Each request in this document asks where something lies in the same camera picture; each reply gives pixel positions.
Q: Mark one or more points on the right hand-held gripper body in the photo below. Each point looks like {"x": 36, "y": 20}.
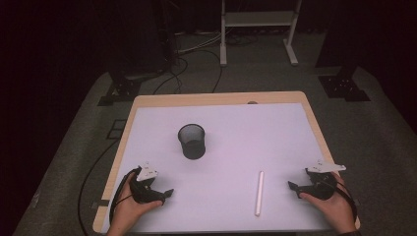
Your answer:
{"x": 323, "y": 188}

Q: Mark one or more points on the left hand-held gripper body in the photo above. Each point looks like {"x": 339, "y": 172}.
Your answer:
{"x": 144, "y": 191}

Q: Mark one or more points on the white pen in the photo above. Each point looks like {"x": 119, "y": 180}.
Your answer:
{"x": 259, "y": 193}

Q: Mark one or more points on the black mesh pen cup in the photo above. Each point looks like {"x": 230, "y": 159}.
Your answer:
{"x": 192, "y": 144}

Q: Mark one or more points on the person's left hand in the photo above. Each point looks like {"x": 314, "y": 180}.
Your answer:
{"x": 126, "y": 209}

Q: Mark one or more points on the person's right hand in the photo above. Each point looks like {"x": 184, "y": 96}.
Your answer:
{"x": 339, "y": 209}

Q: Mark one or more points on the black tape strip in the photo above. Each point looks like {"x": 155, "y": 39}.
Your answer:
{"x": 103, "y": 203}

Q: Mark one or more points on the wooden table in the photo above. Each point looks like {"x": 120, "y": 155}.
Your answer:
{"x": 209, "y": 98}

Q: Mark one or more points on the black stand base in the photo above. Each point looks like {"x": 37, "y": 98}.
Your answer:
{"x": 344, "y": 87}
{"x": 123, "y": 90}

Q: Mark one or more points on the dark upright stand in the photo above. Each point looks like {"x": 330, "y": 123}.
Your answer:
{"x": 167, "y": 32}

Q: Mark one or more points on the white metal stand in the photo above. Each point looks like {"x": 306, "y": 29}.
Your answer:
{"x": 259, "y": 18}

